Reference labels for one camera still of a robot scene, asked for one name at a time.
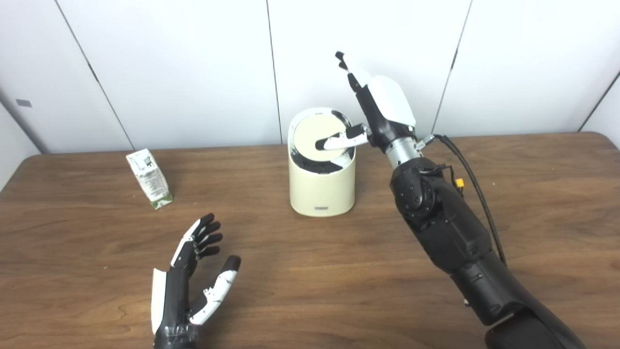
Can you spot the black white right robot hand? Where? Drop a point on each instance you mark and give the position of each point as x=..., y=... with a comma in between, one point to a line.
x=390, y=104

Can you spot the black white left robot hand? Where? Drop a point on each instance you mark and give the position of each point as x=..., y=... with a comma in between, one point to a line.
x=172, y=300

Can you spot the cream round bin lid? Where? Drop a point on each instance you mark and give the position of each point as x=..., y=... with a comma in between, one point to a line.
x=310, y=131

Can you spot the white green milk carton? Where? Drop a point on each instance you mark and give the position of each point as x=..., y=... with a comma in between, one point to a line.
x=150, y=177

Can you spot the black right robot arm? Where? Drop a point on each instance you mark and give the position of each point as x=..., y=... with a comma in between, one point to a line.
x=450, y=228

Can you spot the cream-colored round bin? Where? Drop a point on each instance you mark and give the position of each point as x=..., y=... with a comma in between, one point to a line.
x=322, y=191

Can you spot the small gray wall plate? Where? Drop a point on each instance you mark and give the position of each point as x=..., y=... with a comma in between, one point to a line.
x=23, y=103

